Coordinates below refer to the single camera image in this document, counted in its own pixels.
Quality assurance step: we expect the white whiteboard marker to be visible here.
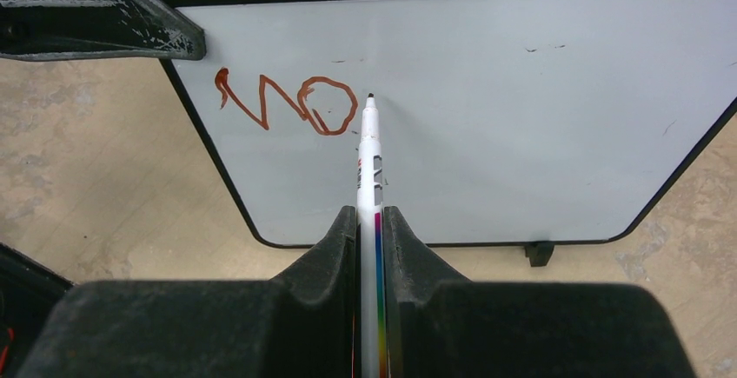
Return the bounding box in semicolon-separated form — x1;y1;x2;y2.
356;93;389;377

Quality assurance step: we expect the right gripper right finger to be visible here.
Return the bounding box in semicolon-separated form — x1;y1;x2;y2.
382;206;695;377

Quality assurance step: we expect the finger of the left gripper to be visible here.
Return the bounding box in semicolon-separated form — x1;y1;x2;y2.
1;0;206;62

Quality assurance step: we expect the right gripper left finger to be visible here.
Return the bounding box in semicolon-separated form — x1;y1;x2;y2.
18;206;357;377

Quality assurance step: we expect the black-framed whiteboard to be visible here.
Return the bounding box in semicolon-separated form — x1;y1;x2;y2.
163;0;736;249

